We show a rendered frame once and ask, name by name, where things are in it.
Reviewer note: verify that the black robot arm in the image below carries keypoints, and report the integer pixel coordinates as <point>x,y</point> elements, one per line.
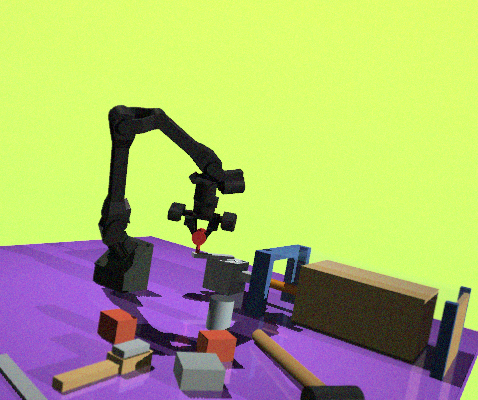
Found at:
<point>124,123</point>

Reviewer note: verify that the grey cylinder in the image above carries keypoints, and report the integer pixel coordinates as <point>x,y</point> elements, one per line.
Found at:
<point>219,312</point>

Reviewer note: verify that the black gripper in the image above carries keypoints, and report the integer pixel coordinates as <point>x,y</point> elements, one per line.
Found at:
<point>202,210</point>

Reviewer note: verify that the black-headed mallet with wooden handle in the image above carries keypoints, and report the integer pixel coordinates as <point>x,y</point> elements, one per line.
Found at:
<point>314,389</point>

